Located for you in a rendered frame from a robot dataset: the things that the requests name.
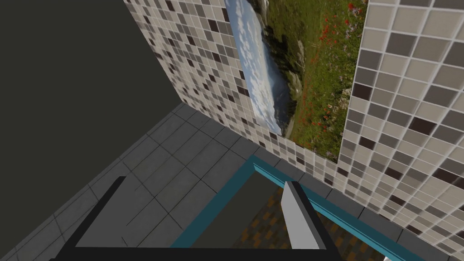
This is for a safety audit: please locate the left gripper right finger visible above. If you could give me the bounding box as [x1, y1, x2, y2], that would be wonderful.
[280, 181, 339, 251]

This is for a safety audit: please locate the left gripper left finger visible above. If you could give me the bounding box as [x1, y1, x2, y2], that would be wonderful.
[61, 175, 143, 251]

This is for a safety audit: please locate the teal framed table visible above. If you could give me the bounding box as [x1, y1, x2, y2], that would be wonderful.
[170, 155, 428, 261]

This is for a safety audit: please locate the landscape picture on wall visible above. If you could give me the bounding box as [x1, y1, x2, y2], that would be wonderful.
[224, 0, 369, 164]

